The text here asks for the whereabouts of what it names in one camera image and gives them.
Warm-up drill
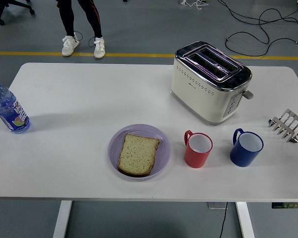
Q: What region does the black office chair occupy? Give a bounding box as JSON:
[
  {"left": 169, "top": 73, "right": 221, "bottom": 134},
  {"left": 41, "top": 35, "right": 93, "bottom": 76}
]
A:
[{"left": 0, "top": 0, "right": 36, "bottom": 26}]

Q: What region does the black floor cable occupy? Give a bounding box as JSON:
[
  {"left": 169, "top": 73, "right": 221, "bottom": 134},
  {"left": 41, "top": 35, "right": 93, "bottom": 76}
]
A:
[{"left": 217, "top": 0, "right": 298, "bottom": 58}]

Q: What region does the silver metal toast rack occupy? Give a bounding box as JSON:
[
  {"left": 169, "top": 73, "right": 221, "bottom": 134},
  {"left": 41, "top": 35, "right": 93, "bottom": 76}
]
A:
[{"left": 267, "top": 108, "right": 298, "bottom": 144}]

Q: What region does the cream and chrome toaster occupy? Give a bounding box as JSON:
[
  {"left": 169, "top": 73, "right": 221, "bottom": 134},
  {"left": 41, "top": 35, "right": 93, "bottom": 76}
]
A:
[{"left": 170, "top": 41, "right": 254, "bottom": 126}]

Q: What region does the plastic water bottle blue cap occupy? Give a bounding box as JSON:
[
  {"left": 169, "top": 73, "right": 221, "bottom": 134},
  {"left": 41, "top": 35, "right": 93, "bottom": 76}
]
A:
[{"left": 0, "top": 77, "right": 32, "bottom": 134}]

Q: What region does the white table leg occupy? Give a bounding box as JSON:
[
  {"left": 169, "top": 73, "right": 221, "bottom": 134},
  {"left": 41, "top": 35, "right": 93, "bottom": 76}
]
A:
[
  {"left": 235, "top": 201, "right": 256, "bottom": 238},
  {"left": 52, "top": 200, "right": 73, "bottom": 238}
]

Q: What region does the red enamel cup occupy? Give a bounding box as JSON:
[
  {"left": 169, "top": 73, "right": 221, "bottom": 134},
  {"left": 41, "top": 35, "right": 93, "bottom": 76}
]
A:
[{"left": 183, "top": 129, "right": 214, "bottom": 169}]

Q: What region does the thin black hanging cable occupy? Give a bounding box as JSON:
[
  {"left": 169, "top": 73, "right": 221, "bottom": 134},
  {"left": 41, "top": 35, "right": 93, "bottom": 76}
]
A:
[{"left": 218, "top": 202, "right": 228, "bottom": 238}]

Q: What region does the white cables bundle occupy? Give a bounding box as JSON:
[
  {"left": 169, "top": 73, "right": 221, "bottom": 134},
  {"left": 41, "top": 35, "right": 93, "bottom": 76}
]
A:
[{"left": 178, "top": 0, "right": 209, "bottom": 11}]

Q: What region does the grey box under table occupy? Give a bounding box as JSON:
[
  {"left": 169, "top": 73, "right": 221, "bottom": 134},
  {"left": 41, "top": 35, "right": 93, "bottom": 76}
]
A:
[{"left": 207, "top": 202, "right": 228, "bottom": 210}]

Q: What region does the slice of bread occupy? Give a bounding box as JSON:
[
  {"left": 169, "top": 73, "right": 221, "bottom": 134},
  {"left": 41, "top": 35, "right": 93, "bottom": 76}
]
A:
[{"left": 117, "top": 133, "right": 161, "bottom": 178}]

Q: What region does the thin black cable loop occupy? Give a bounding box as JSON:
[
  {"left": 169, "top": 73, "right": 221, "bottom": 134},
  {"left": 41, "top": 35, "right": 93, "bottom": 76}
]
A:
[{"left": 73, "top": 31, "right": 96, "bottom": 48}]

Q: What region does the person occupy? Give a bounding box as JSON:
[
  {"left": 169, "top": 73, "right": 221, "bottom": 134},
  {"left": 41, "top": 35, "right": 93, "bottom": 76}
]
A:
[{"left": 56, "top": 0, "right": 106, "bottom": 60}]

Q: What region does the blue enamel cup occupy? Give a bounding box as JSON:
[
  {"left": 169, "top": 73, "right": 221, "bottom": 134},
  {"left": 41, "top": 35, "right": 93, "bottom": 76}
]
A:
[{"left": 229, "top": 128, "right": 264, "bottom": 168}]

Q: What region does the table height control panel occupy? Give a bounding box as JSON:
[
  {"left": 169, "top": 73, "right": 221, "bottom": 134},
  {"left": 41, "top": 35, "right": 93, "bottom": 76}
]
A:
[{"left": 271, "top": 202, "right": 298, "bottom": 209}]

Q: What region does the purple plate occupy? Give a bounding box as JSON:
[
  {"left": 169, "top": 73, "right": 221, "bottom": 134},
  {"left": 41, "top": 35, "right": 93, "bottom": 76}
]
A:
[{"left": 107, "top": 123, "right": 172, "bottom": 182}]

